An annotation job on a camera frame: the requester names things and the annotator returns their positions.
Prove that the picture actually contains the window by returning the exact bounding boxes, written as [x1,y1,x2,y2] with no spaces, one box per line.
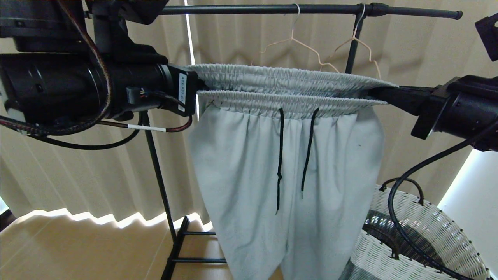
[0,150,498,273]

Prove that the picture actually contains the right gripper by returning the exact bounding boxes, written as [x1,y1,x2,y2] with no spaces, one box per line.
[410,75,498,153]

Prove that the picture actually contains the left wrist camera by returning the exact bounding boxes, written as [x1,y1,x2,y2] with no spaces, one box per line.
[84,0,170,65]

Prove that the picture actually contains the black clothes rack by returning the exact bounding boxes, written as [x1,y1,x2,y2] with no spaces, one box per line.
[140,2,463,280]

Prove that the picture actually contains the white laundry basket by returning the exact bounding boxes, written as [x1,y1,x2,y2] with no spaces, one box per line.
[338,177,491,280]

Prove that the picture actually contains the black cable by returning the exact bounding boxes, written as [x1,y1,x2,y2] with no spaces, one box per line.
[388,121,498,280]
[27,113,141,151]

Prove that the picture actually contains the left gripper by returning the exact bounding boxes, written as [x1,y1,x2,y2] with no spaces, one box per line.
[0,53,199,127]

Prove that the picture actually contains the pale grey shorts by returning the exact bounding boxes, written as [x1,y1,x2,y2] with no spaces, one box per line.
[187,63,397,280]

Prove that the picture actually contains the pink clothes hanger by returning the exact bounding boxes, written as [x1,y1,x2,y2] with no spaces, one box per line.
[331,4,382,80]
[251,4,343,74]

